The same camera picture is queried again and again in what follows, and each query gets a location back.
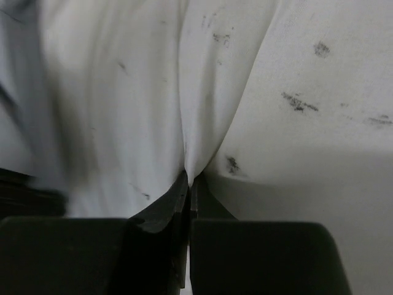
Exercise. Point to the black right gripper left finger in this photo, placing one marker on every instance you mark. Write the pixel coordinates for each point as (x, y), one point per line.
(143, 254)

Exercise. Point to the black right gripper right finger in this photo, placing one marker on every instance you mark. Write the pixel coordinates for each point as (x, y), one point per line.
(229, 256)

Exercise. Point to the white pillow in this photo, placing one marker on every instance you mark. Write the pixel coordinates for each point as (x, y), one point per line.
(285, 105)

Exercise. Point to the grey pillowcase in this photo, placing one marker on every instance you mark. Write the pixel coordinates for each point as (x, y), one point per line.
(25, 94)

